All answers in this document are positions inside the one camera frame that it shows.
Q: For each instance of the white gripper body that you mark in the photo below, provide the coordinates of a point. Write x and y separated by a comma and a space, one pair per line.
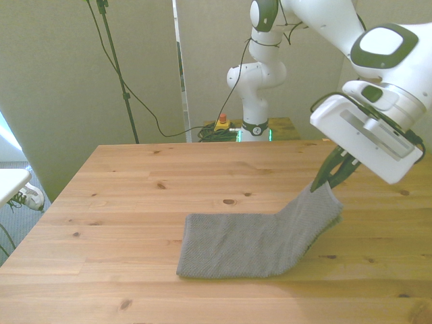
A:
337, 131

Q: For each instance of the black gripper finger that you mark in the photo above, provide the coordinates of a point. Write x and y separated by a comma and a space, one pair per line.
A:
324, 170
343, 172

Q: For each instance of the grey towel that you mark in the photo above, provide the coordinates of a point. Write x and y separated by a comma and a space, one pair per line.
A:
243, 243

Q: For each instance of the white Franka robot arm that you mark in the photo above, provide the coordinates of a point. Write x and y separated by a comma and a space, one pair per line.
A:
263, 77

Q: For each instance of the small wooden robot base table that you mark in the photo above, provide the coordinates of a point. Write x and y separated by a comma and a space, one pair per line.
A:
281, 128

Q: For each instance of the yellow emergency stop button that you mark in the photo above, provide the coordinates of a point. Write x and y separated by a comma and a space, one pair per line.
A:
222, 124

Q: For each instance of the white partition edge strip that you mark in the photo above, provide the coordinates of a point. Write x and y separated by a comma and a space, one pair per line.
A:
184, 84

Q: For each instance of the white sneaker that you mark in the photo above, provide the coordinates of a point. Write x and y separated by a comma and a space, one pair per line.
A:
32, 197

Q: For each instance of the white side table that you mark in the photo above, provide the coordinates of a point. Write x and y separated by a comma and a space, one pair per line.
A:
10, 184

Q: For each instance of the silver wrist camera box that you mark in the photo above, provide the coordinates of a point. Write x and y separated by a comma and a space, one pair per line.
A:
381, 133

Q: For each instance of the black camera stand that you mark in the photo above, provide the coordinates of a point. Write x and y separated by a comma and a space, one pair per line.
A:
116, 60

